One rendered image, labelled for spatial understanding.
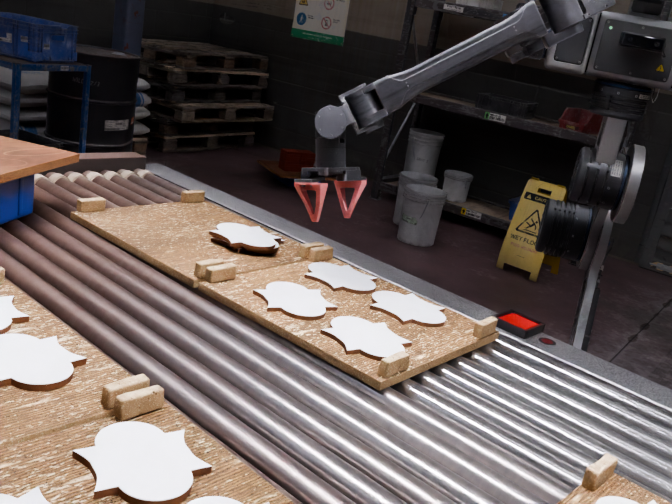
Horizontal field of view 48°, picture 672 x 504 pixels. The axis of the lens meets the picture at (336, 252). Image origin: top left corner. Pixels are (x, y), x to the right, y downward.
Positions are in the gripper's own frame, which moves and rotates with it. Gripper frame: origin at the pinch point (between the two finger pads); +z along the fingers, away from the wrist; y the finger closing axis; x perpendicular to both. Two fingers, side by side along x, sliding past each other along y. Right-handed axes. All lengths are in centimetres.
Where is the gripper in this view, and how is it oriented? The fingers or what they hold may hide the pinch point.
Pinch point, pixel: (331, 215)
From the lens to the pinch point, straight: 144.1
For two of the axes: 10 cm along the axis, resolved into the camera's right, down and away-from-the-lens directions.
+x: -7.8, -0.7, 6.3
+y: 6.3, -1.1, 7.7
